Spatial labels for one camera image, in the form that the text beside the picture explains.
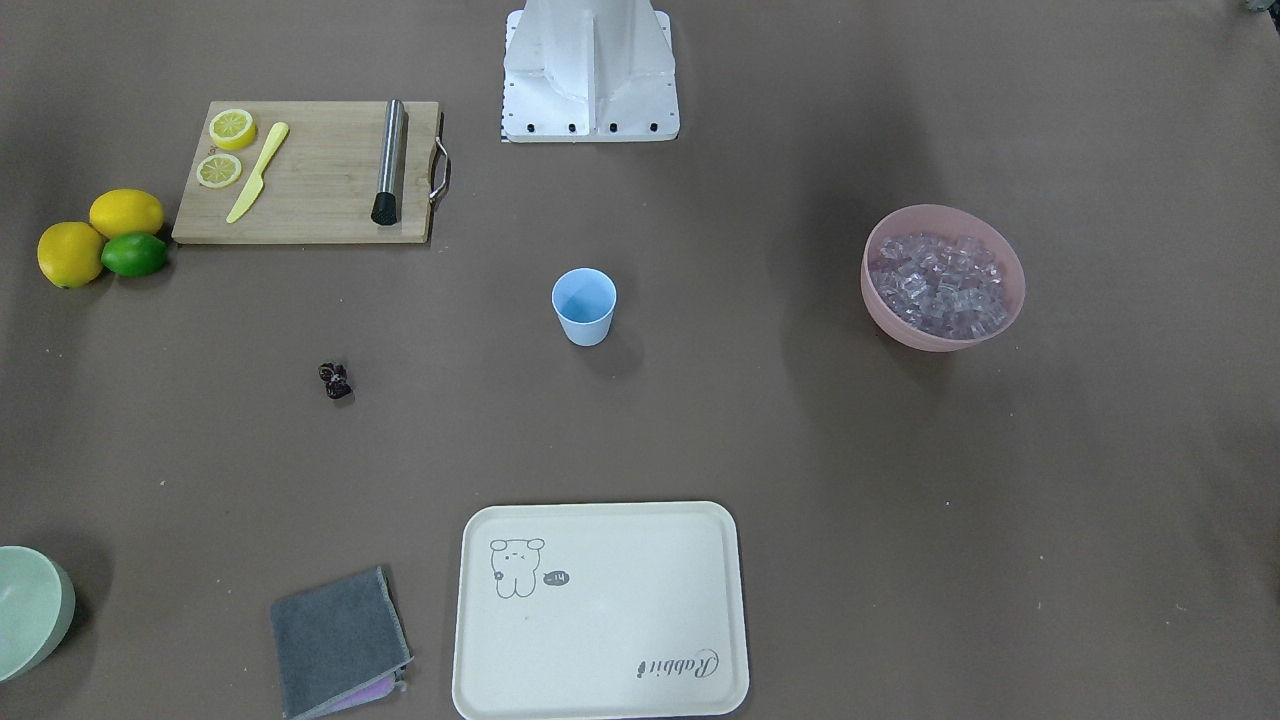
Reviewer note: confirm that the light blue plastic cup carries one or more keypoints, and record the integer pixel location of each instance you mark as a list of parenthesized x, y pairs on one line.
[(584, 300)]

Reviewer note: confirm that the dark red cherries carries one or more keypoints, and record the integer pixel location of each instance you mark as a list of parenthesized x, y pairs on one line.
[(335, 379)]

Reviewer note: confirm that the pile of clear ice cubes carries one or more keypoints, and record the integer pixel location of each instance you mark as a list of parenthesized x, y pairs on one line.
[(952, 288)]

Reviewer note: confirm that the cream rabbit tray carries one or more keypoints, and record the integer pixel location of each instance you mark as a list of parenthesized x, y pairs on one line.
[(600, 611)]

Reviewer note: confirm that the steel muddler black tip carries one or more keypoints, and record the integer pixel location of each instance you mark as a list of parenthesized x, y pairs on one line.
[(386, 206)]

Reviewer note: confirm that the pink bowl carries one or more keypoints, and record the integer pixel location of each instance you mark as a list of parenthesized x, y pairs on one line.
[(948, 222)]

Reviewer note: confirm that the wooden cutting board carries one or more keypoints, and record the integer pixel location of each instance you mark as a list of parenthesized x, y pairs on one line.
[(321, 184)]

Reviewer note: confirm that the grey folded cloth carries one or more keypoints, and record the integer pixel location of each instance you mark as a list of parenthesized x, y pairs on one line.
[(338, 646)]

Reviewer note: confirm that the yellow plastic knife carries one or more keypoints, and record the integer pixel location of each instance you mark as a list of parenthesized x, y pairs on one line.
[(255, 183)]

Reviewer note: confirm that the lower lemon slice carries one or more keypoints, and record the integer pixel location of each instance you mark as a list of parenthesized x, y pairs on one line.
[(219, 170)]

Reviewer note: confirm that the lemon slice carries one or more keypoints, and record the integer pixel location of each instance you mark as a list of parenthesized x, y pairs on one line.
[(232, 129), (219, 170)]

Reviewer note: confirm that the upper lemon slice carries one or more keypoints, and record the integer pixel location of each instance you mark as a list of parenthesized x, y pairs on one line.
[(232, 129)]

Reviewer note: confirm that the green lime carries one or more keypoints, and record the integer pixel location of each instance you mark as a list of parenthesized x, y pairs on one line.
[(134, 254)]

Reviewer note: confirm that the yellow lemon near board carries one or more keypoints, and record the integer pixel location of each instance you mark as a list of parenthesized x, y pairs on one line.
[(125, 211)]

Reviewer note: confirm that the yellow lemon outer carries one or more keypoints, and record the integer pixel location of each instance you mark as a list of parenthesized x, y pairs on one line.
[(69, 254)]

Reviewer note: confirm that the mint green bowl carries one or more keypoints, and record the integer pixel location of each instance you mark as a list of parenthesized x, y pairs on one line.
[(37, 604)]

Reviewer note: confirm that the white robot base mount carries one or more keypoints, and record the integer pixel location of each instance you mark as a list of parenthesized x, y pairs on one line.
[(589, 71)]

